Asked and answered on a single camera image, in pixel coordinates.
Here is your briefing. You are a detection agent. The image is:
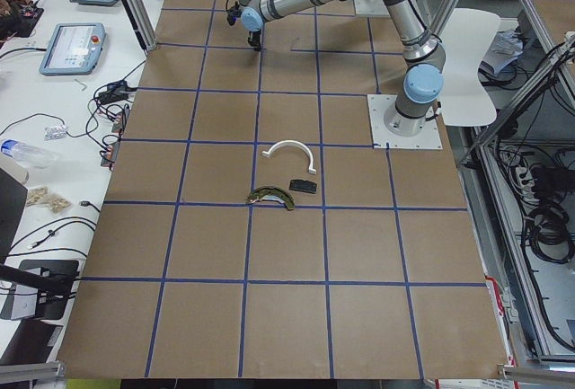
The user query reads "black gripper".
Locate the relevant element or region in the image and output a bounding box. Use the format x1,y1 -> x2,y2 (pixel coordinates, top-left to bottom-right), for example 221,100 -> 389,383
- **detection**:
247,31 -> 261,51

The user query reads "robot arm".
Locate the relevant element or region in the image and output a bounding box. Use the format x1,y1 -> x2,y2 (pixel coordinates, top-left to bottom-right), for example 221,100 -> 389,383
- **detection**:
226,0 -> 446,136

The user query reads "white semicircular plastic clamp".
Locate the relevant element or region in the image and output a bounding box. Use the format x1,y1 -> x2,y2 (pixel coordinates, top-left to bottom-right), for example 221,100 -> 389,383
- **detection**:
261,139 -> 317,174

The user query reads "black brake pad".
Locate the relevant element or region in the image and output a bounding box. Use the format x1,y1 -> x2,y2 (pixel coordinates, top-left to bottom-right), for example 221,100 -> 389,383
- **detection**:
289,179 -> 317,194

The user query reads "green curved brake shoe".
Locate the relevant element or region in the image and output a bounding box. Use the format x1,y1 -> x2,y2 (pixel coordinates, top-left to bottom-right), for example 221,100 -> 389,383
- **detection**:
245,186 -> 296,211

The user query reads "near teach pendant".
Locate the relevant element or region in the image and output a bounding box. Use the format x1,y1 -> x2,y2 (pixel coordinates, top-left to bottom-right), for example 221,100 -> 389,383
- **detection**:
39,22 -> 106,76

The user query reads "white plastic chair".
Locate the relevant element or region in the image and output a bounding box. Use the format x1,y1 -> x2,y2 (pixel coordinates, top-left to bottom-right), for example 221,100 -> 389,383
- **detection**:
438,8 -> 500,127

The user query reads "blister pill pack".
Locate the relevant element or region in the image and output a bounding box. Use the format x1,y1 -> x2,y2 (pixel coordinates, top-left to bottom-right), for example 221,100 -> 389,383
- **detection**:
44,125 -> 68,141

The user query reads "clear plastic water bottle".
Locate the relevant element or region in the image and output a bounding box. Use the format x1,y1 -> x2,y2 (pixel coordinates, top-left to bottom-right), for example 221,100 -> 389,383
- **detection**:
1,139 -> 58,168

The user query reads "aluminium frame post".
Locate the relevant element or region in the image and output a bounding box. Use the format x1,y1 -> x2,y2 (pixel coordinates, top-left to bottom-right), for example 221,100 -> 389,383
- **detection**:
120,0 -> 157,52

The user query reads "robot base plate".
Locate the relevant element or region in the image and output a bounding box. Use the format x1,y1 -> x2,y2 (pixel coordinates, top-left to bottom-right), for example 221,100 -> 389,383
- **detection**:
367,94 -> 443,150

